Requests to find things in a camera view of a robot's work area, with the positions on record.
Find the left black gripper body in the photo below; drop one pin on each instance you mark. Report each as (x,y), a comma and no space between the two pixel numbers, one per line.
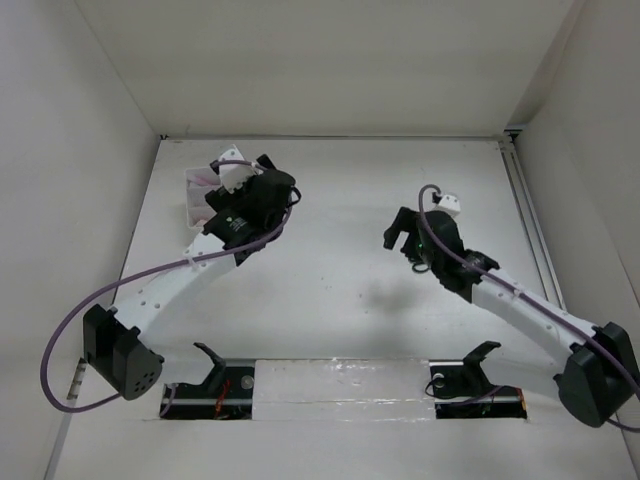
(221,199)

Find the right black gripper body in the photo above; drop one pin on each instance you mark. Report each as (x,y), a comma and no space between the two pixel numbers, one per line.
(426,256)

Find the pink highlighter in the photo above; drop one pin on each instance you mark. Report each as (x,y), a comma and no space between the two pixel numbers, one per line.
(201,181)

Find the black handled scissors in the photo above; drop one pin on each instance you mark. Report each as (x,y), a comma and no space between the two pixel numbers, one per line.
(419,267)

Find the pink stapler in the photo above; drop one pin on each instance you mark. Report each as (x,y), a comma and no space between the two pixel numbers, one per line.
(201,217)

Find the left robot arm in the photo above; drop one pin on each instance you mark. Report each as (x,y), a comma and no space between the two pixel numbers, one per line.
(122,342)

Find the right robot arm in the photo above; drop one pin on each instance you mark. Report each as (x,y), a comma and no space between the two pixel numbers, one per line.
(591,370)

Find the white compartment organizer tray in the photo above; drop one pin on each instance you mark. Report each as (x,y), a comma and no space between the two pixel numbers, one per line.
(195,195)

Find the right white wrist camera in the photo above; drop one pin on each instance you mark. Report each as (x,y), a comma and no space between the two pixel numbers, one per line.
(446,202)

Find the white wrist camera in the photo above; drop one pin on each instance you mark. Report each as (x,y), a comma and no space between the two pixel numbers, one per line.
(446,202)
(232,169)

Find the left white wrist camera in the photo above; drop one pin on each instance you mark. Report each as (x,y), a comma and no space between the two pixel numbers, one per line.
(232,169)

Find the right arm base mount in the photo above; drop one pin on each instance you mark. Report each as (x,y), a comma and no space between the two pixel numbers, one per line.
(461,390)

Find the aluminium rail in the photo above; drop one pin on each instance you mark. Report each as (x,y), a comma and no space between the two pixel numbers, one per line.
(529,218)

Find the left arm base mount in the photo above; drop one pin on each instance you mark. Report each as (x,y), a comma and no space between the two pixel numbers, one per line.
(225,394)

